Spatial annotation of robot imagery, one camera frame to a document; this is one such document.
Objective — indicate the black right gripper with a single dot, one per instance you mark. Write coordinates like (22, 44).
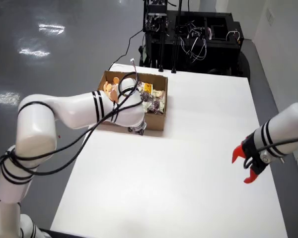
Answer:
(252, 153)

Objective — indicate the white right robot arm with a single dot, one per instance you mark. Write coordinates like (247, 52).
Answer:
(288, 124)

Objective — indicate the black device on stand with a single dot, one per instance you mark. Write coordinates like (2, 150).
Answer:
(157, 8)

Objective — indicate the speckled chocolate round cookie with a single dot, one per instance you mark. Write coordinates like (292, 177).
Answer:
(145, 95)
(154, 107)

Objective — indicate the orange round cookie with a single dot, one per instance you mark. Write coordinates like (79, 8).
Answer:
(107, 87)
(116, 79)

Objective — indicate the black stand pole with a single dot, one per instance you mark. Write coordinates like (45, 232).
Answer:
(174, 54)
(161, 54)

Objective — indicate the brown cardboard box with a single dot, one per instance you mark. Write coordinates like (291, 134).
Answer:
(156, 121)

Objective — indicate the yellow label snack pack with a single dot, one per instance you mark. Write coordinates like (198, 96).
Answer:
(148, 87)

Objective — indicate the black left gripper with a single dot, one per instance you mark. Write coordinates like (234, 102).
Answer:
(137, 129)

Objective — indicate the black equipment cart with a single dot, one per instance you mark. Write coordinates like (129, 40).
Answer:
(221, 49)

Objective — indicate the brown rectangular biscuit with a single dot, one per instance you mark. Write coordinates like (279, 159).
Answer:
(113, 95)

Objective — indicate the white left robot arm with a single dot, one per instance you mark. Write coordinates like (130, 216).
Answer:
(72, 111)

